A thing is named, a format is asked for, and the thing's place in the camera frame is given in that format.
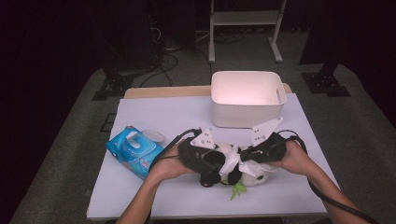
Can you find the white wet wipe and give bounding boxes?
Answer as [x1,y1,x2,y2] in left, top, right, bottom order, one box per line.
[219,144,278,180]

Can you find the blue wet wipes pack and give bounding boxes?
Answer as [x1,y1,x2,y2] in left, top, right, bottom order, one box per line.
[106,125,165,182]

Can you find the person's right hand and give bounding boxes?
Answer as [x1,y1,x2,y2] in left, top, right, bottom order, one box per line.
[270,139,313,177]

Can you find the person's left hand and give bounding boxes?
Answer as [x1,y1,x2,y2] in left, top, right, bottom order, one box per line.
[148,144,196,185]

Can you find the white metal stand frame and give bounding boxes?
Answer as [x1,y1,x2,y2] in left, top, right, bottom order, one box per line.
[207,0,288,64]

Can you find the black stand base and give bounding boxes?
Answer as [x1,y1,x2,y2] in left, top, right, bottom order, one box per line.
[301,63,352,98]
[91,66,135,102]

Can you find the black floor cables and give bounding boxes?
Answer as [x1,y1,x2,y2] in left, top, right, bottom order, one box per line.
[139,27,247,89]

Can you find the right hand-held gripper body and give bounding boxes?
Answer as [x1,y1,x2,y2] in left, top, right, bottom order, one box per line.
[245,116,288,165]

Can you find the white plastic storage bin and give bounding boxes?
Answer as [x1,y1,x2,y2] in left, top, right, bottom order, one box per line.
[210,70,288,129]

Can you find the panda plush toy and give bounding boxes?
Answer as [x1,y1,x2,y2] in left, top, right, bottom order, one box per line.
[186,141,280,202]

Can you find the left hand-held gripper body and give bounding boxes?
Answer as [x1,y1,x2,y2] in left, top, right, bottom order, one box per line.
[177,128,226,185]

